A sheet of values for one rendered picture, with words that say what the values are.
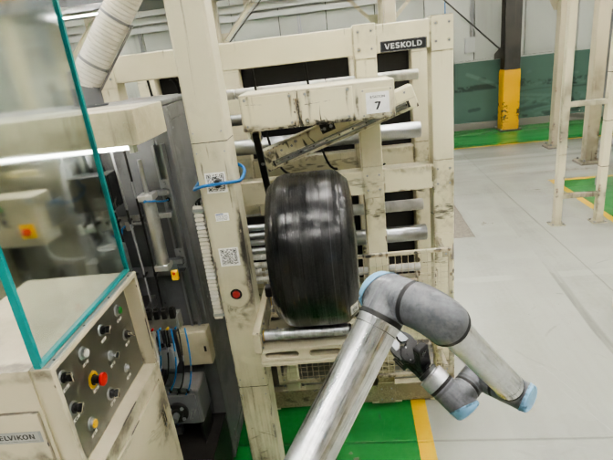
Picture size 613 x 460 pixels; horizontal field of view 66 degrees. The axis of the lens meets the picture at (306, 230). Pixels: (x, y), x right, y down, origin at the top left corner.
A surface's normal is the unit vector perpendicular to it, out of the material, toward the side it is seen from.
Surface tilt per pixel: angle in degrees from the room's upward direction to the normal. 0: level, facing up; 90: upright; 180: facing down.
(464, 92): 90
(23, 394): 90
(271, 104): 90
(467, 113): 90
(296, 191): 25
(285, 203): 36
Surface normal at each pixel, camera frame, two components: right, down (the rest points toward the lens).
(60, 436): -0.04, 0.35
